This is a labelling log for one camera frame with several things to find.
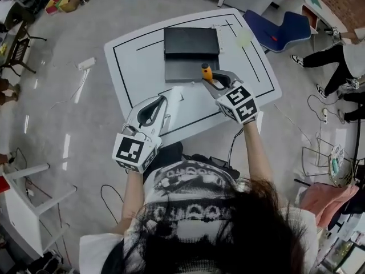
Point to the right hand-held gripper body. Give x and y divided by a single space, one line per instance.
239 101

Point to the translucent pale green cup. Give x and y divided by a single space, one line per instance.
245 37

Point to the person's black white printed shirt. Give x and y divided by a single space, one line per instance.
185 230

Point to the black metal chair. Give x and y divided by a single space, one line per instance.
18 53

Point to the pink jacket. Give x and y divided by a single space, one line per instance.
328 201

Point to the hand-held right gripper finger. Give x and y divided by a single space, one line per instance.
215 91
234 78

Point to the person's left forearm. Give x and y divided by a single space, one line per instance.
132 198

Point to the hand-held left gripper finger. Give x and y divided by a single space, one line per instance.
161 124
134 113

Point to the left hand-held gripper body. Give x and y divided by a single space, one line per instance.
131 151

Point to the person's right forearm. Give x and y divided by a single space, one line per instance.
253 150

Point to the patterned round tray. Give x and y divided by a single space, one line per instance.
339 164

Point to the white table with black lines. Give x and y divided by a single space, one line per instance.
142 76

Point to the white power strip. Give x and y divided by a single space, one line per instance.
86 64
324 116

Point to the black drawer box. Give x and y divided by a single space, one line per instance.
188 41

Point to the red book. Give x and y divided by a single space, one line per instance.
4 184

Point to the plain white table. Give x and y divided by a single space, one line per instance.
22 210

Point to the blue chair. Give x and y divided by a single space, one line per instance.
293 27

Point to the person's black trousers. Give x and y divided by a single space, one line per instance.
171 153

